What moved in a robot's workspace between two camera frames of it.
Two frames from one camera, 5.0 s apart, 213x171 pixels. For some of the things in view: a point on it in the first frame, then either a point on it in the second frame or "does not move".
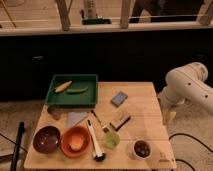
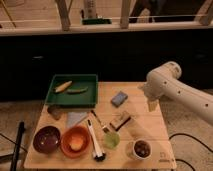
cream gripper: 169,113 to 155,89
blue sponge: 119,99 does not move
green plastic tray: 85,99 does not move
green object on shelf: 94,21 does not move
